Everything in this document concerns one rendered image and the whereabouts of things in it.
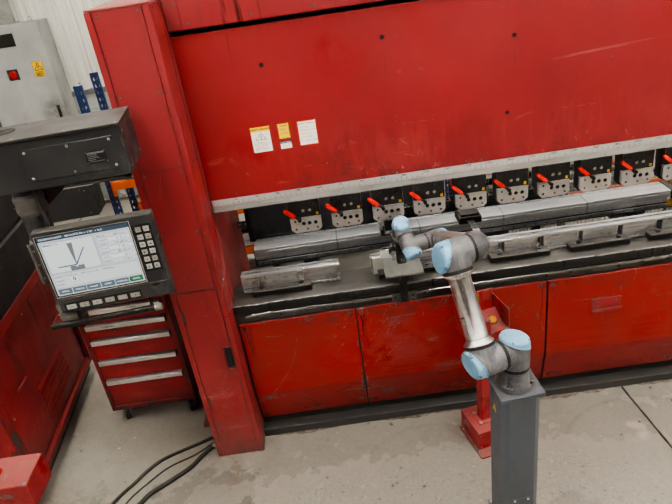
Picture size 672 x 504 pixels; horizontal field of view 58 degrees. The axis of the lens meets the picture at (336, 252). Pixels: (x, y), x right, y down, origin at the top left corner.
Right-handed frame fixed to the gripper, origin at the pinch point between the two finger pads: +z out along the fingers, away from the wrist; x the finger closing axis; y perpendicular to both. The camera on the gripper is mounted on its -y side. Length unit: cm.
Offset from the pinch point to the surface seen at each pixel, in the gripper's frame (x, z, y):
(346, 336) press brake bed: 31, 28, -30
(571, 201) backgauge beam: -99, 27, 28
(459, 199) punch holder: -31.7, -12.7, 19.6
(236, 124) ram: 66, -52, 52
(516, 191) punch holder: -60, -11, 21
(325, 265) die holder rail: 36.8, 7.5, 2.6
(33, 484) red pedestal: 153, -42, -88
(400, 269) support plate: 1.1, -7.5, -9.9
